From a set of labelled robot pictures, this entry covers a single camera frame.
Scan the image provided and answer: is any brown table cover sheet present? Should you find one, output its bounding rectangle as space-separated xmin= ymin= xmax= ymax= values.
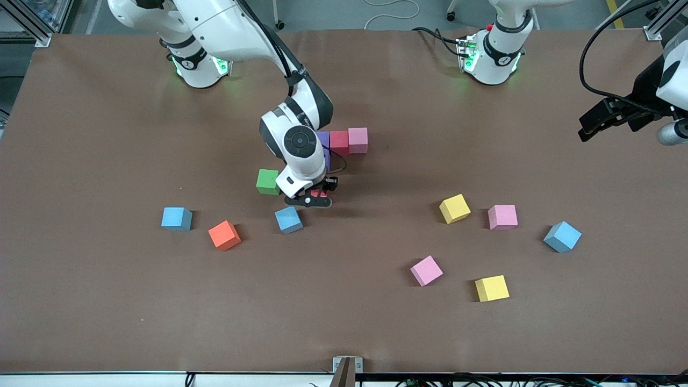
xmin=0 ymin=28 xmax=688 ymax=375

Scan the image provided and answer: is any black base cable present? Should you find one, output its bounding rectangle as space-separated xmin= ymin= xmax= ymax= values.
xmin=411 ymin=26 xmax=464 ymax=57

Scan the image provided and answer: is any grey metal camera bracket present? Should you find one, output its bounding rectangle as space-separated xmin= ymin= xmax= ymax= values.
xmin=333 ymin=356 xmax=363 ymax=387

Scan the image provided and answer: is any blue foam cube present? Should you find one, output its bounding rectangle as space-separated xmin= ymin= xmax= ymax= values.
xmin=543 ymin=221 xmax=582 ymax=253
xmin=275 ymin=206 xmax=304 ymax=234
xmin=161 ymin=207 xmax=193 ymax=232

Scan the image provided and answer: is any white floor cable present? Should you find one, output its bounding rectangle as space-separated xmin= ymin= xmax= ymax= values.
xmin=363 ymin=0 xmax=420 ymax=31

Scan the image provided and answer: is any aluminium frame profile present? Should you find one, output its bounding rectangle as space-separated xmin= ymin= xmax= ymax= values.
xmin=642 ymin=0 xmax=688 ymax=41
xmin=0 ymin=0 xmax=52 ymax=48

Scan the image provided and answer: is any pink foam cube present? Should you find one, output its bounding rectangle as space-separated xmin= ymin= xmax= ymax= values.
xmin=410 ymin=255 xmax=444 ymax=286
xmin=348 ymin=127 xmax=369 ymax=155
xmin=488 ymin=204 xmax=519 ymax=231

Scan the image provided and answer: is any orange foam cube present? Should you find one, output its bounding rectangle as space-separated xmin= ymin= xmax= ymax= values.
xmin=208 ymin=220 xmax=242 ymax=252

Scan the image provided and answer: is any yellow foam cube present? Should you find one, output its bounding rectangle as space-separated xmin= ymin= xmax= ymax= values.
xmin=475 ymin=275 xmax=510 ymax=303
xmin=439 ymin=194 xmax=471 ymax=225

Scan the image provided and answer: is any green foam cube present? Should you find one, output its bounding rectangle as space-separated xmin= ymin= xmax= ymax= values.
xmin=256 ymin=169 xmax=281 ymax=196

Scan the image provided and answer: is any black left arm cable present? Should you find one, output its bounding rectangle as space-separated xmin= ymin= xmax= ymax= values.
xmin=579 ymin=0 xmax=670 ymax=103

